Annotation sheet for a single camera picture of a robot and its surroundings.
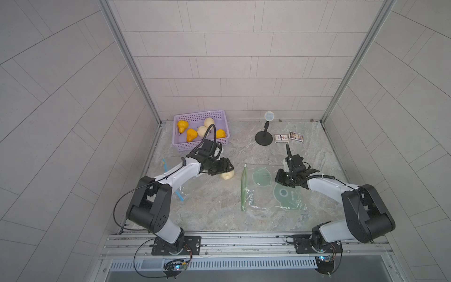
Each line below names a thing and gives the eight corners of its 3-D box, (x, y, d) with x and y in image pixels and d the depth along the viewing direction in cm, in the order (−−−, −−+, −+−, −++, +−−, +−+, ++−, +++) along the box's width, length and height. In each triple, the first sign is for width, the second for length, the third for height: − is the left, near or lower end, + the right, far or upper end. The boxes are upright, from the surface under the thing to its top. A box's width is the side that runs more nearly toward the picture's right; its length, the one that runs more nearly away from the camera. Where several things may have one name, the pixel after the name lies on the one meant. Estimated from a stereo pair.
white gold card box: (275, 143, 108) (275, 141, 106) (273, 135, 112) (274, 133, 110) (289, 143, 108) (290, 141, 106) (287, 135, 112) (288, 133, 110)
